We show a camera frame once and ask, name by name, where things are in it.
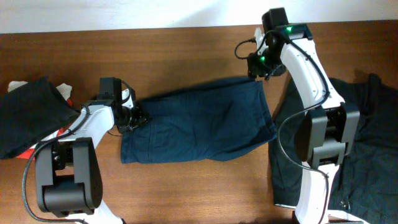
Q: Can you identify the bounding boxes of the navy blue shorts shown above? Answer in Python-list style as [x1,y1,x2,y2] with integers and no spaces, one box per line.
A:
[121,77,277,164]

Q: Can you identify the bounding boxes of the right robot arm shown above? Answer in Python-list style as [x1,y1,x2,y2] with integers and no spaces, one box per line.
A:
[244,7,360,223]

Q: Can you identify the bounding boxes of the black folded garment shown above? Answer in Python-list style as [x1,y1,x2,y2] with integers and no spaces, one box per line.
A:
[1,77,80,159]

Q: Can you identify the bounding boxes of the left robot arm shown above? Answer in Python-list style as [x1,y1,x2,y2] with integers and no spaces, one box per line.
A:
[33,90,148,223]

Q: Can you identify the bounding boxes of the white folded garment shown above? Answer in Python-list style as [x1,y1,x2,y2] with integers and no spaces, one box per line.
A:
[7,80,73,147]

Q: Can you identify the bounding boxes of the dark folded shorts pile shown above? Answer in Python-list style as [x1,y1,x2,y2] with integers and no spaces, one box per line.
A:
[269,73,397,223]

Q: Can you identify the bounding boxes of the red folded garment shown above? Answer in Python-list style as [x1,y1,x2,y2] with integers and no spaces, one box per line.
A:
[17,98,73,159]

